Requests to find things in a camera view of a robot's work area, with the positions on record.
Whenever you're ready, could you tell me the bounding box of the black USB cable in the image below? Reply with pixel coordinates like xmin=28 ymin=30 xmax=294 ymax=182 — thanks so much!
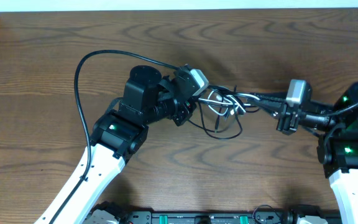
xmin=187 ymin=84 xmax=260 ymax=141

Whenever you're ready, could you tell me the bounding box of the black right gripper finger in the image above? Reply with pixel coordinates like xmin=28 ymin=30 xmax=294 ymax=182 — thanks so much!
xmin=248 ymin=101 xmax=283 ymax=116
xmin=254 ymin=92 xmax=287 ymax=102

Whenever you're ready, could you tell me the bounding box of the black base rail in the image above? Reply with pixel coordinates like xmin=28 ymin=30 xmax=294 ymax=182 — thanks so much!
xmin=121 ymin=210 xmax=343 ymax=224

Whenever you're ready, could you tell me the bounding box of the white USB cable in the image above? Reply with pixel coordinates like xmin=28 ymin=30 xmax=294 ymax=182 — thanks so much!
xmin=197 ymin=90 xmax=260 ymax=116

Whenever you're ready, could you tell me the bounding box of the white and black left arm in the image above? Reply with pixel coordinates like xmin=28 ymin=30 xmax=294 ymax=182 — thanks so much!
xmin=37 ymin=65 xmax=209 ymax=223

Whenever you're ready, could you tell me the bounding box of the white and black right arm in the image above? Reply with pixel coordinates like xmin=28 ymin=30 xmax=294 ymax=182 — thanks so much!
xmin=250 ymin=80 xmax=358 ymax=223

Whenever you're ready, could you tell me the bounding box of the black left camera cable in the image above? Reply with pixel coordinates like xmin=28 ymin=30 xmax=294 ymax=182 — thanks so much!
xmin=47 ymin=49 xmax=183 ymax=224

